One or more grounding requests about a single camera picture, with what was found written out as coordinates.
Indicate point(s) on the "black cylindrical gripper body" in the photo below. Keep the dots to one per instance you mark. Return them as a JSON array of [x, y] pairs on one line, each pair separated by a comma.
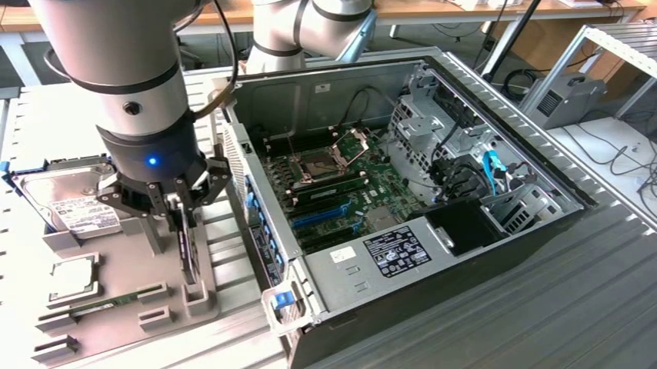
[[148, 153]]

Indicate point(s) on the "green graphics card with fan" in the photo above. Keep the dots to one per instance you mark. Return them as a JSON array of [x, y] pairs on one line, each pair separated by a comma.
[[188, 257]]

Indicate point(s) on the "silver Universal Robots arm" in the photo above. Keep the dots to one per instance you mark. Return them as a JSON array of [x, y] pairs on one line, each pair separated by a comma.
[[112, 57]]

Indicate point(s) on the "hard disk in blue caddy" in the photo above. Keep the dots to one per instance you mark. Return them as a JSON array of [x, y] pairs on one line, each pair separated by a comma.
[[56, 192]]

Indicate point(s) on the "CPU socket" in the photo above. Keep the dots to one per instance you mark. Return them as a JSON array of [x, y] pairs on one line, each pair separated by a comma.
[[312, 167]]

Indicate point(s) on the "grey plastic parts rack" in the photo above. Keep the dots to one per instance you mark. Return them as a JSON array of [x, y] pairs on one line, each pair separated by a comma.
[[128, 276]]

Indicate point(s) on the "black RAM stick with label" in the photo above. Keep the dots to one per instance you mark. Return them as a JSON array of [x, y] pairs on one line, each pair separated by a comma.
[[326, 194]]

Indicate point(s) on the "blue expansion slot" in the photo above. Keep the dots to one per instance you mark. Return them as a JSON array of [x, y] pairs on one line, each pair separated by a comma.
[[315, 218]]

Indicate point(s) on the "open grey PC case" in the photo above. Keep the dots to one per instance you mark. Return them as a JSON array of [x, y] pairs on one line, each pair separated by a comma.
[[267, 96]]

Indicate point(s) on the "silver CPU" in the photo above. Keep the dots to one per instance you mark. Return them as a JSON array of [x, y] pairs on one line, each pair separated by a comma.
[[72, 280]]

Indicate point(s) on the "metal socket cover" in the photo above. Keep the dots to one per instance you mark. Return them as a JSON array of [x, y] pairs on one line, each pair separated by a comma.
[[342, 139]]

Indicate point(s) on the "green RAM stick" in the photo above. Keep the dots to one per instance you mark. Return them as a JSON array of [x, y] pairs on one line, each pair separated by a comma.
[[103, 305]]

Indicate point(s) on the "green Dell motherboard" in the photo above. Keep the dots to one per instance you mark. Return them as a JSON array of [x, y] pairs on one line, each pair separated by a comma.
[[379, 184]]

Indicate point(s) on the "silver chipset heatsink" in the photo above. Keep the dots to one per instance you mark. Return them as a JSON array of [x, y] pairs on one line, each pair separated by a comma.
[[382, 219]]

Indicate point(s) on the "grey power supply unit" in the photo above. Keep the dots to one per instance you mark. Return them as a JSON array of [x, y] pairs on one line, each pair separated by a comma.
[[348, 284]]

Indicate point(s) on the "metal disk bay cage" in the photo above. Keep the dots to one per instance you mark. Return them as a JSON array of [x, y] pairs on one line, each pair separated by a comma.
[[415, 127]]

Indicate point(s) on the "long wooden desk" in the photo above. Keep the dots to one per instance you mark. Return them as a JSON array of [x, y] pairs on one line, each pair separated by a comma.
[[435, 15]]

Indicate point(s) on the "black stand pole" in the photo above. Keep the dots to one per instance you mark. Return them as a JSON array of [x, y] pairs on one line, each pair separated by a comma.
[[513, 35]]

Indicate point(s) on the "grey metal control box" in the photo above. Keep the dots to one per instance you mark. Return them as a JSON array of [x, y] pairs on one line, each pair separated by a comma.
[[569, 104]]

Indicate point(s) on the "aluminium frame slatted table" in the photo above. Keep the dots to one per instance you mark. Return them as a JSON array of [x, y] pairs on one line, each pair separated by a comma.
[[623, 38]]

